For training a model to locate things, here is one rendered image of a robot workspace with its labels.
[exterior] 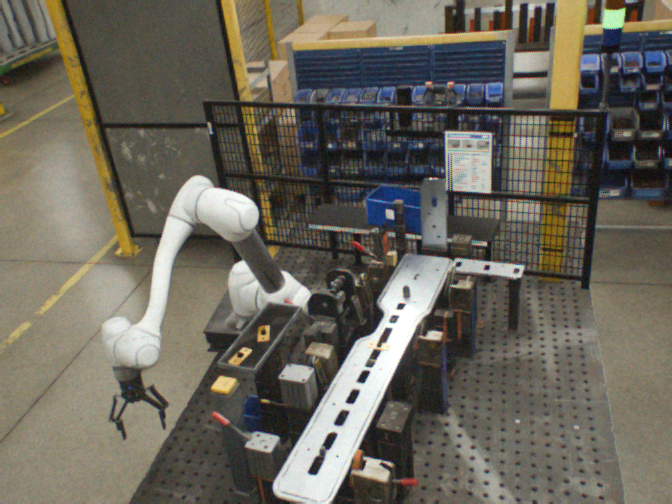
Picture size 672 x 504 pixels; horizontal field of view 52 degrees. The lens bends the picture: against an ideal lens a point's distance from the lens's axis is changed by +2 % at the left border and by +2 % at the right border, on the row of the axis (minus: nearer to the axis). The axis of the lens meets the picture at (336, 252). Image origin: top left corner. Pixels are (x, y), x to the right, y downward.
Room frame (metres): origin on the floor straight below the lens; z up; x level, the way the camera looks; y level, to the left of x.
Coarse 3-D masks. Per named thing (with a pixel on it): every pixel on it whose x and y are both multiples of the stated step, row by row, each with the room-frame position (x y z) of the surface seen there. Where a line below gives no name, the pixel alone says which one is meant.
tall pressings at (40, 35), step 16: (0, 0) 11.62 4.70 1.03; (16, 0) 11.91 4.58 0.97; (32, 0) 12.27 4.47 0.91; (16, 16) 11.86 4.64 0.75; (32, 16) 11.85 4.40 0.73; (48, 16) 12.16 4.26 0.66; (0, 32) 11.31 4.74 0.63; (16, 32) 11.64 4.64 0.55; (48, 32) 12.09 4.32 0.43; (0, 48) 11.28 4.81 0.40
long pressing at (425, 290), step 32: (416, 256) 2.58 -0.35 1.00; (384, 288) 2.35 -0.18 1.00; (416, 288) 2.33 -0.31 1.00; (384, 320) 2.13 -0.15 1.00; (416, 320) 2.11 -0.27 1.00; (352, 352) 1.95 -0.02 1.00; (384, 352) 1.94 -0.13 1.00; (352, 384) 1.79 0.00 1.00; (384, 384) 1.77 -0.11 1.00; (320, 416) 1.65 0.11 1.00; (352, 416) 1.64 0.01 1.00; (352, 448) 1.50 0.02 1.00; (288, 480) 1.41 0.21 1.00; (320, 480) 1.40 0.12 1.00
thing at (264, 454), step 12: (252, 444) 1.51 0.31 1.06; (264, 444) 1.50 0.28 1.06; (276, 444) 1.50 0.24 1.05; (252, 456) 1.49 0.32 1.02; (264, 456) 1.47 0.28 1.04; (276, 456) 1.49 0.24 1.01; (252, 468) 1.50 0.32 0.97; (264, 468) 1.48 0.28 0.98; (276, 468) 1.48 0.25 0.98; (264, 480) 1.49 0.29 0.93; (264, 492) 1.49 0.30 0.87
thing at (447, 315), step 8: (440, 312) 2.16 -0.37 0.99; (448, 312) 2.15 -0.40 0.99; (440, 320) 2.13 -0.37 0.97; (448, 320) 2.12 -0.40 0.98; (440, 328) 2.13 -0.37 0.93; (448, 328) 2.12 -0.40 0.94; (448, 336) 2.12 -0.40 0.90; (448, 344) 2.13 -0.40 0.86; (448, 352) 2.13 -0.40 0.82; (448, 360) 2.13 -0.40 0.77; (448, 368) 2.14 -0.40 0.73; (456, 368) 2.16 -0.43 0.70; (448, 376) 2.12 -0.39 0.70
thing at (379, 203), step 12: (372, 192) 2.95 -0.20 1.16; (384, 192) 3.01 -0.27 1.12; (396, 192) 2.97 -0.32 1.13; (408, 192) 2.94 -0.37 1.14; (372, 204) 2.87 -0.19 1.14; (384, 204) 2.83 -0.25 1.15; (408, 204) 2.94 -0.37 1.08; (432, 204) 2.80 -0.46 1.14; (372, 216) 2.87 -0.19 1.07; (384, 216) 2.83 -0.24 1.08; (408, 216) 2.76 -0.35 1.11; (420, 216) 2.73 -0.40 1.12; (408, 228) 2.77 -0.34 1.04; (420, 228) 2.73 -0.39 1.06
